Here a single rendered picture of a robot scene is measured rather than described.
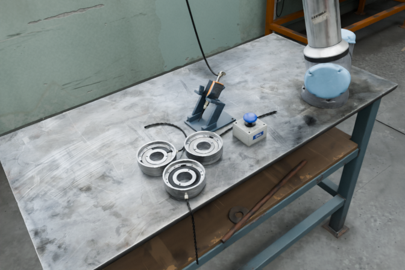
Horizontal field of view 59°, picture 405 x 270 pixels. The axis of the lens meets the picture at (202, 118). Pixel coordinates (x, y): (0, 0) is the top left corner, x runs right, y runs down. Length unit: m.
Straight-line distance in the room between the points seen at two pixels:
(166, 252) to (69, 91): 1.69
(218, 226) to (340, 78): 0.56
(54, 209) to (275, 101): 0.73
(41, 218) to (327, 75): 0.79
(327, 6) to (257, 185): 0.63
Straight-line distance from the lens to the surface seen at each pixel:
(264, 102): 1.20
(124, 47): 2.60
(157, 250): 1.11
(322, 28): 0.97
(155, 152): 0.98
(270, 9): 3.19
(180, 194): 0.86
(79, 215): 0.92
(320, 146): 1.44
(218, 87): 1.05
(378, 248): 1.89
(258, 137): 1.03
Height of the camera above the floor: 1.47
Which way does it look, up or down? 36 degrees down
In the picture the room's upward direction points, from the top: 3 degrees counter-clockwise
